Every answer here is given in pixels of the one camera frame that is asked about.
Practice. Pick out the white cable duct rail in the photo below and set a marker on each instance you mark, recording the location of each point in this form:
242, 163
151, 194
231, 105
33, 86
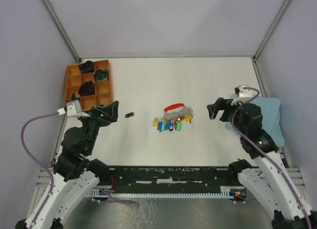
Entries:
224, 194

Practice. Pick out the dark green rolled sock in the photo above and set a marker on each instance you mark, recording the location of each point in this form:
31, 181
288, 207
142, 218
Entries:
73, 97

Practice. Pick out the green black rolled sock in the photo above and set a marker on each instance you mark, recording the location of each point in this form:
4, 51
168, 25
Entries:
101, 75

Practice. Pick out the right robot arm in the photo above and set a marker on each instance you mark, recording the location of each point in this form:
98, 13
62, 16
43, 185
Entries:
277, 194

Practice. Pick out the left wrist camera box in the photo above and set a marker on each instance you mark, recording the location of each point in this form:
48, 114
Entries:
73, 108

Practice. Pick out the small black usb stick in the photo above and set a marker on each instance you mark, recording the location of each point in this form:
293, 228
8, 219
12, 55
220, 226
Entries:
129, 114

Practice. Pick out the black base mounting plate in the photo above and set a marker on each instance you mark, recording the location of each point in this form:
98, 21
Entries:
165, 180

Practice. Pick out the orange wooden compartment tray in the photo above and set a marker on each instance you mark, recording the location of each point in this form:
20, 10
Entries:
103, 90

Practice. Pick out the light blue folded cloth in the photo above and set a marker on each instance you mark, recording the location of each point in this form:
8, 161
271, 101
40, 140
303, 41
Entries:
270, 108

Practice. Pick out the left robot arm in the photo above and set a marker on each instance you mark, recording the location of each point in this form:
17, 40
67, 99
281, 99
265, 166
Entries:
73, 174

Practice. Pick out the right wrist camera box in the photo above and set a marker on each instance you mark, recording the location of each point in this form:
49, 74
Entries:
243, 94

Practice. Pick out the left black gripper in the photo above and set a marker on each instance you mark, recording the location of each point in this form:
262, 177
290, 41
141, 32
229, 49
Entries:
110, 111

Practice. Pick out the bunch of coloured key tags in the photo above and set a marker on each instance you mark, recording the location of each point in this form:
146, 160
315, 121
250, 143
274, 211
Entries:
173, 123

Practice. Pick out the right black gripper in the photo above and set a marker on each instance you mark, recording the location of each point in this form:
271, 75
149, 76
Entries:
221, 103

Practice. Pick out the black rolled sock top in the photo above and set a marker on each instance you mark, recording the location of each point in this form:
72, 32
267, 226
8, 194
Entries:
86, 67

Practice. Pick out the black red rolled sock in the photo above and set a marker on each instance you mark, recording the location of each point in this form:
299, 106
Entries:
87, 89

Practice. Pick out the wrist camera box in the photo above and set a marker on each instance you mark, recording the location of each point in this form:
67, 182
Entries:
73, 108
243, 94

